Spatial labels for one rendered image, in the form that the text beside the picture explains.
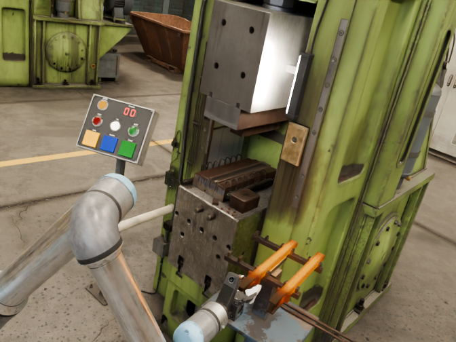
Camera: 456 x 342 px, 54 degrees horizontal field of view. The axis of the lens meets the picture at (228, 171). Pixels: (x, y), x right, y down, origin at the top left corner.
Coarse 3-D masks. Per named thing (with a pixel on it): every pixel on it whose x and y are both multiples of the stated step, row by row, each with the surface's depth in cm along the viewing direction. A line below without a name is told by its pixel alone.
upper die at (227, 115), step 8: (208, 96) 198; (208, 104) 199; (216, 104) 196; (224, 104) 193; (208, 112) 200; (216, 112) 197; (224, 112) 194; (232, 112) 191; (240, 112) 188; (256, 112) 197; (264, 112) 202; (272, 112) 207; (280, 112) 212; (216, 120) 198; (224, 120) 195; (232, 120) 192; (240, 120) 191; (248, 120) 195; (256, 120) 200; (264, 120) 205; (272, 120) 210; (280, 120) 215; (232, 128) 193; (240, 128) 193
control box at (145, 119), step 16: (96, 96) 226; (96, 112) 224; (112, 112) 223; (128, 112) 222; (144, 112) 221; (96, 128) 223; (128, 128) 220; (144, 128) 219; (80, 144) 223; (144, 144) 219; (128, 160) 218
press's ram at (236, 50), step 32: (224, 0) 189; (224, 32) 185; (256, 32) 175; (288, 32) 183; (224, 64) 189; (256, 64) 178; (288, 64) 191; (224, 96) 192; (256, 96) 184; (288, 96) 203
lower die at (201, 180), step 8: (240, 160) 239; (248, 160) 241; (256, 160) 241; (216, 168) 224; (224, 168) 223; (232, 168) 225; (240, 168) 224; (256, 168) 228; (264, 168) 232; (272, 168) 234; (200, 176) 212; (208, 176) 211; (232, 176) 213; (256, 176) 220; (264, 176) 225; (272, 176) 232; (200, 184) 213; (208, 184) 209; (216, 184) 206; (224, 184) 206; (232, 184) 208; (240, 184) 211; (208, 192) 210; (216, 192) 207; (224, 192) 204; (224, 200) 206
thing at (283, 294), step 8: (320, 256) 176; (312, 264) 170; (304, 272) 165; (296, 280) 159; (280, 288) 152; (288, 288) 154; (280, 296) 148; (288, 296) 150; (272, 304) 144; (280, 304) 150; (272, 312) 146
